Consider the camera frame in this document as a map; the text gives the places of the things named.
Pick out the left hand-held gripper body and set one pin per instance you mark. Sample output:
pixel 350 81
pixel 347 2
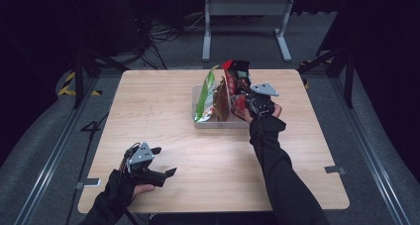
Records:
pixel 140 156

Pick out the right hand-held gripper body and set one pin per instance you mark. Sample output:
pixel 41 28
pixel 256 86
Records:
pixel 263 89

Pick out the red and black food packet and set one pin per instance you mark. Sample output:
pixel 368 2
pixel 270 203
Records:
pixel 237 76

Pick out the gold food packet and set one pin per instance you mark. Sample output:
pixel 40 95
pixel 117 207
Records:
pixel 222 102

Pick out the clear plastic container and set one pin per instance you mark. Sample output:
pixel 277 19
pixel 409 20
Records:
pixel 218 124

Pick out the green and white food packet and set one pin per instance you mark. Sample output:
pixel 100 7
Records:
pixel 204 96

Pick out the person's right hand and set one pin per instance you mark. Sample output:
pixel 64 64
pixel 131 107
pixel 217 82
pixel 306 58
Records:
pixel 275 111

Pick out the person's left hand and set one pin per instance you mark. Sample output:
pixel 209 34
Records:
pixel 122 188

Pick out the grey metal stand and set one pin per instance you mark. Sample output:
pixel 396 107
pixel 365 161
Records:
pixel 247 7

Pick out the black tripod stand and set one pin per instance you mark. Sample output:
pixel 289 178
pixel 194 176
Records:
pixel 346 73
pixel 79 73

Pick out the yellow and black hazard tape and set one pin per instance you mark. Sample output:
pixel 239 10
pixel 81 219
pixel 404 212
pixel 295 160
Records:
pixel 69 83

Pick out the grey metal table bracket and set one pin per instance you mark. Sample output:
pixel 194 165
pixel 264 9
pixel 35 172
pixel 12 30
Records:
pixel 89 183
pixel 335 169

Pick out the aluminium floor rail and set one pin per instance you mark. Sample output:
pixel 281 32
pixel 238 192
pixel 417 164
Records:
pixel 373 159
pixel 52 159

